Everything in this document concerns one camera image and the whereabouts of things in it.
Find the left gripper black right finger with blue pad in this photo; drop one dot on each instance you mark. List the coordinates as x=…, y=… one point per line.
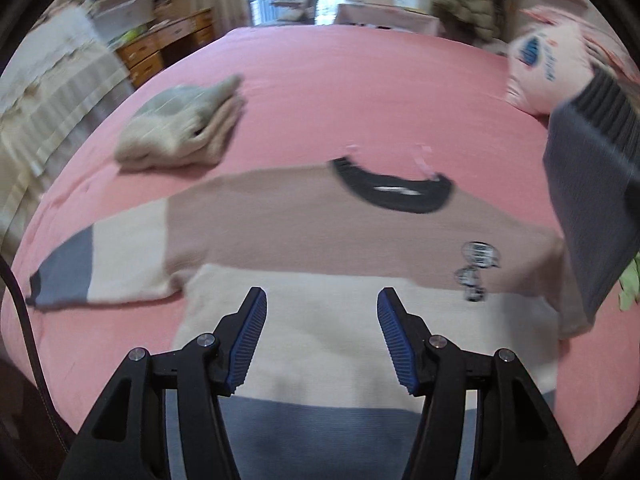
x=516, y=435

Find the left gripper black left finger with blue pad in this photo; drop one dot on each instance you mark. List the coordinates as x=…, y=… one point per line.
x=159, y=416

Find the striped knit children's sweater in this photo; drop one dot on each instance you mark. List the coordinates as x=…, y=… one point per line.
x=591, y=167

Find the green small garment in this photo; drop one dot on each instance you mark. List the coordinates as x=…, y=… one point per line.
x=630, y=285

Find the folded grey-green fleece garment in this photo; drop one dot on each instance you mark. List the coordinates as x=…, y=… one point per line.
x=182, y=126

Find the pink bed blanket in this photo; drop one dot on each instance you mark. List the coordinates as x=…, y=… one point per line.
x=365, y=158

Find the lace covered furniture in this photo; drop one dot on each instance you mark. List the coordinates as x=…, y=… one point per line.
x=59, y=85

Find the wooden desk with drawers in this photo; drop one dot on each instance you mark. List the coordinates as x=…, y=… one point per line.
x=149, y=54

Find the pink cartoon pillow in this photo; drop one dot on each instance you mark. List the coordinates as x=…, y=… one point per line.
x=547, y=65

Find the stack of folded quilts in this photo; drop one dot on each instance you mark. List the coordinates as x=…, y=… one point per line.
x=605, y=50

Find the small table with cloth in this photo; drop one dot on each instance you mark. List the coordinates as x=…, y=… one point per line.
x=388, y=17

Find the grey office chair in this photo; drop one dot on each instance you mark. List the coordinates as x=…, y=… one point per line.
x=295, y=11

